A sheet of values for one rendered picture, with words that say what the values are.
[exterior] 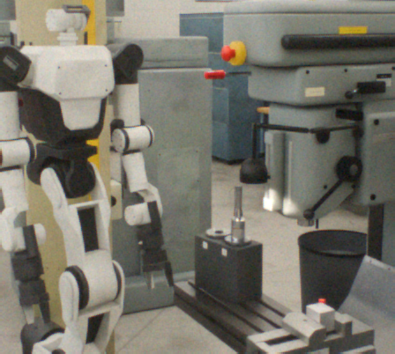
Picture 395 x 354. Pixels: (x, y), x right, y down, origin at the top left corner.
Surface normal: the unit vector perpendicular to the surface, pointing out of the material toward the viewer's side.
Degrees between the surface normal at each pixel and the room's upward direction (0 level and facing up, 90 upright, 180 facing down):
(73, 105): 90
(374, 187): 90
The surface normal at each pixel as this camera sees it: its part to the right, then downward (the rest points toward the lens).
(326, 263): -0.49, 0.22
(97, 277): 0.58, -0.27
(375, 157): 0.47, 0.16
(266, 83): -0.88, 0.09
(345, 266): -0.07, 0.25
